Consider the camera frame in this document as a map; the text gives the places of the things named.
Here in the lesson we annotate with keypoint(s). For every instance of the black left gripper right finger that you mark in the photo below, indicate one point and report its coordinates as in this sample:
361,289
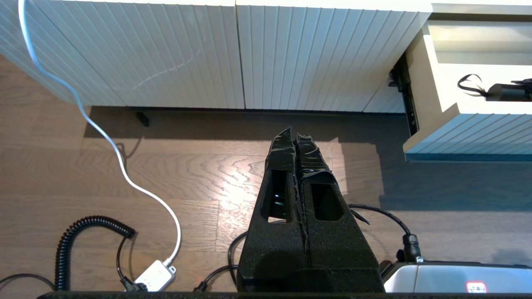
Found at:
341,253

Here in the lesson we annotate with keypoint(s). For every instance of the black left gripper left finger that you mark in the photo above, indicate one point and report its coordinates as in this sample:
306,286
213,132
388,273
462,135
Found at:
274,253

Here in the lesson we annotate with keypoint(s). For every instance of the white fluted drawer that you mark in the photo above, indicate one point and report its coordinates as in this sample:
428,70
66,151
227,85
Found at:
457,133

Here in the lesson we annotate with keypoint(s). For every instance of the black umbrella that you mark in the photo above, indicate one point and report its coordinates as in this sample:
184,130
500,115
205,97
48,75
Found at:
507,92

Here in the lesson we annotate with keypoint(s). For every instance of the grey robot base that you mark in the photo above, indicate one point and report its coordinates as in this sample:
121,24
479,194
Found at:
449,278

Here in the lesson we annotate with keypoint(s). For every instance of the white tv cabinet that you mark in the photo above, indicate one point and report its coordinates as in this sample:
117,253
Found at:
166,50

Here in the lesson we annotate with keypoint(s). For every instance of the white power adapter box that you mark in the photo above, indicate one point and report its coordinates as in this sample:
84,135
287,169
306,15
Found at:
156,275

